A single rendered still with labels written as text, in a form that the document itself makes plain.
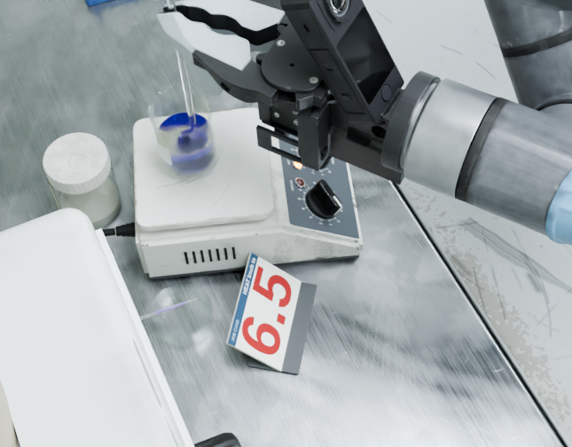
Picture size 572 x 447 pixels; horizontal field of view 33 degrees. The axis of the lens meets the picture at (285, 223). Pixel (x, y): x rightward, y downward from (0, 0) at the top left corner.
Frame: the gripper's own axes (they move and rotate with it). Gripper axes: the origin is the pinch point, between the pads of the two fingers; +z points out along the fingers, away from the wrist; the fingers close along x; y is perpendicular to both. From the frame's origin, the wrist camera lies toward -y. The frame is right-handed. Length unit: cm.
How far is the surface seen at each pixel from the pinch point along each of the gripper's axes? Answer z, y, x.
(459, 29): -11.8, 26.1, 32.9
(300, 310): -13.1, 25.6, -5.9
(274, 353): -13.3, 24.9, -10.9
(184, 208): -2.0, 17.1, -5.8
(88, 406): -27, -34, -37
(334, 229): -13.0, 21.7, 1.0
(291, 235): -10.4, 20.2, -2.3
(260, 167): -5.6, 17.2, 1.1
